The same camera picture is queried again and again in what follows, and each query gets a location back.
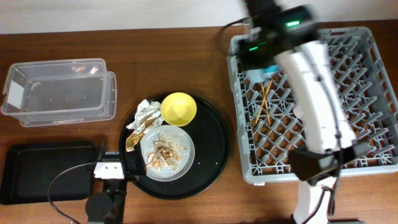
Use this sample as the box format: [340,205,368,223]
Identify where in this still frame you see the grey plate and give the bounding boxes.
[140,125,195,182]

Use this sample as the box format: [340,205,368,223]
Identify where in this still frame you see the yellow bowl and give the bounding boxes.
[160,92,197,127]

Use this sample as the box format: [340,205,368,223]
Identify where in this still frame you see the clear plastic bin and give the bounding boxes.
[1,58,118,127]

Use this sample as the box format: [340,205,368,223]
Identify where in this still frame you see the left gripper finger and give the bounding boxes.
[126,150,146,175]
[95,141,104,162]

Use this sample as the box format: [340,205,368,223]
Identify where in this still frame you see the black rectangular tray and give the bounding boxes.
[1,141,95,205]

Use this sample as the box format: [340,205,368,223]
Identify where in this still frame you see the gold foil wrapper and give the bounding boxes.
[125,115,156,152]

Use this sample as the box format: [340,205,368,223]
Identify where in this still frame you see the grey dishwasher rack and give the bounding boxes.
[227,27,397,185]

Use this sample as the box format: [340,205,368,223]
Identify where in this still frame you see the food scraps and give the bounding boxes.
[146,132,187,172]

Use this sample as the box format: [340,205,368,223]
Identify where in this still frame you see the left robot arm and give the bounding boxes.
[85,142,146,223]

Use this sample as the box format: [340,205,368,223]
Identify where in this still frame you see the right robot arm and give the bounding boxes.
[235,1,369,223]

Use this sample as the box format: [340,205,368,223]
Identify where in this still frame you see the pink cup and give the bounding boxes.
[293,103,303,120]

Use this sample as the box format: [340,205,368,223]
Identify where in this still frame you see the light blue cup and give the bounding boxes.
[245,65,279,83]

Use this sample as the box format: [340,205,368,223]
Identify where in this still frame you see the crumpled white napkin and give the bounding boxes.
[126,100,164,134]

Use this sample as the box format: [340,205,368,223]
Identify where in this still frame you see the wooden chopstick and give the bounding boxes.
[261,80,272,124]
[255,77,274,124]

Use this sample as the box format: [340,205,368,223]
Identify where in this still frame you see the round black tray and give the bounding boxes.
[133,94,231,200]

